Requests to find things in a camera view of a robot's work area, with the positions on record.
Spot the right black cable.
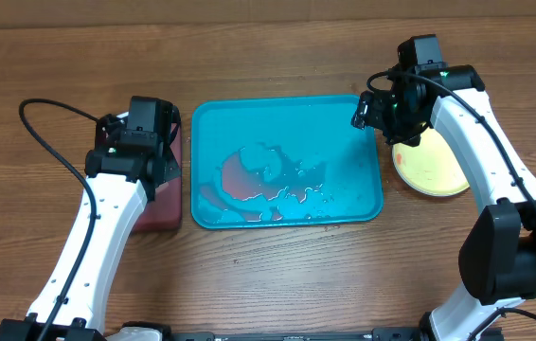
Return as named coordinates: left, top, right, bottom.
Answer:
left=366, top=69, right=536, bottom=341

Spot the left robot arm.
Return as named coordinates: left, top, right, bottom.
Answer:
left=0, top=113, right=181, bottom=340

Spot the yellow-green plate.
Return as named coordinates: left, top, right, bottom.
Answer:
left=392, top=128, right=470, bottom=197

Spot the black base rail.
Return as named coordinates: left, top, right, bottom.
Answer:
left=106, top=321, right=505, bottom=341

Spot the teal plastic tray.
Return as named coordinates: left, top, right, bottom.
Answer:
left=190, top=95, right=384, bottom=229

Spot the left black cable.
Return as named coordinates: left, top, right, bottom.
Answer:
left=17, top=98, right=183, bottom=341

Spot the black cable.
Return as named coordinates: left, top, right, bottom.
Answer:
left=366, top=69, right=536, bottom=341
left=17, top=98, right=183, bottom=341

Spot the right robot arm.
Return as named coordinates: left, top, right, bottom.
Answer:
left=351, top=63, right=536, bottom=340

